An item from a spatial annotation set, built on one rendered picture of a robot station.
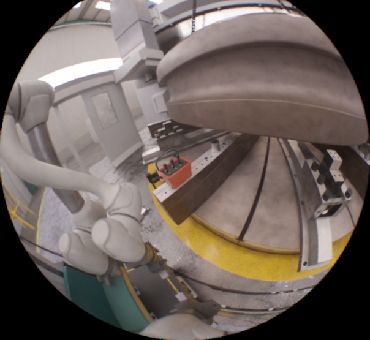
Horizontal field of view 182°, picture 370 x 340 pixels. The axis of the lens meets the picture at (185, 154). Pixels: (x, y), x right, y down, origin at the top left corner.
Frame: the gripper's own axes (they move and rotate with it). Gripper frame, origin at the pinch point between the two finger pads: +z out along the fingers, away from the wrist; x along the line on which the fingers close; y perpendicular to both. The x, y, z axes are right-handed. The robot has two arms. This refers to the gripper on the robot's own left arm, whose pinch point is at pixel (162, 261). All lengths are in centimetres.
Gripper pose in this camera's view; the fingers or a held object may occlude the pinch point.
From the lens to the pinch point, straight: 62.2
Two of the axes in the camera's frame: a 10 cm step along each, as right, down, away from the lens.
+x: -5.7, -3.0, 7.7
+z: 2.5, 8.3, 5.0
